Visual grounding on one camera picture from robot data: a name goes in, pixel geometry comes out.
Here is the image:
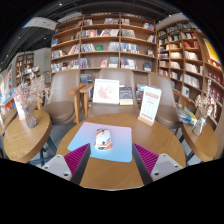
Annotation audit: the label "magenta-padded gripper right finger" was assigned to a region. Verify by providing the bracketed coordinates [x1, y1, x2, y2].
[131, 143, 184, 186]

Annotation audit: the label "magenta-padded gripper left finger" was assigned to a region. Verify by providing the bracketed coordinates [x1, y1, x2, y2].
[40, 143, 92, 186]

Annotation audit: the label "white orange patterned computer mouse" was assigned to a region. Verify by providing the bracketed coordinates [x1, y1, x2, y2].
[94, 128, 113, 152]

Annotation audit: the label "pastel blue pink mouse pad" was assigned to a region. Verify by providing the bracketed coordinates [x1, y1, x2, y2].
[67, 121, 134, 163]

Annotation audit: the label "brown padded wooden armchair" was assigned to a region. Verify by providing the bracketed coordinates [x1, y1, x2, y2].
[38, 68, 83, 126]
[146, 72, 198, 130]
[68, 67, 141, 118]

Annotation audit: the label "round wooden side table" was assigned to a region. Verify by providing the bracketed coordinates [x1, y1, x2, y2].
[3, 109, 53, 164]
[181, 121, 218, 163]

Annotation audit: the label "white red sign wooden base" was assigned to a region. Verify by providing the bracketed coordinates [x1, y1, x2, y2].
[137, 85, 163, 127]

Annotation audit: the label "colourful book stack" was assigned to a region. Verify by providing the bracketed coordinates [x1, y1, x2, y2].
[176, 106, 198, 127]

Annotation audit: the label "glass vase dried flowers ribbon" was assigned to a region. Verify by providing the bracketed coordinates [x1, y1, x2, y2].
[191, 77, 218, 137]

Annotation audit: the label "glass vase pink dried flowers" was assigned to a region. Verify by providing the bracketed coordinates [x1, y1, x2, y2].
[11, 74, 51, 129]

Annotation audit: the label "dark blue book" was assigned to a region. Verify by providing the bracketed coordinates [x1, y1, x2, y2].
[118, 86, 135, 106]

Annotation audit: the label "white framed red floral picture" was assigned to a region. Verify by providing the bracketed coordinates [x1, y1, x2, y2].
[92, 78, 121, 106]

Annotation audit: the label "distant wooden bookshelf unit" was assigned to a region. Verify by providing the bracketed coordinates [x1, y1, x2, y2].
[14, 51, 41, 86]

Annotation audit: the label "curved wooden bookshelf unit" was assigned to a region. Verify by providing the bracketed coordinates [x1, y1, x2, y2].
[155, 19, 224, 114]

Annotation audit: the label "wide wooden bookshelf unit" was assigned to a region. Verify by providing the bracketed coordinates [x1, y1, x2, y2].
[49, 12, 158, 84]

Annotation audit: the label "white ceiling panel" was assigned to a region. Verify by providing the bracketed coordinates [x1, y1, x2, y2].
[23, 16, 60, 32]

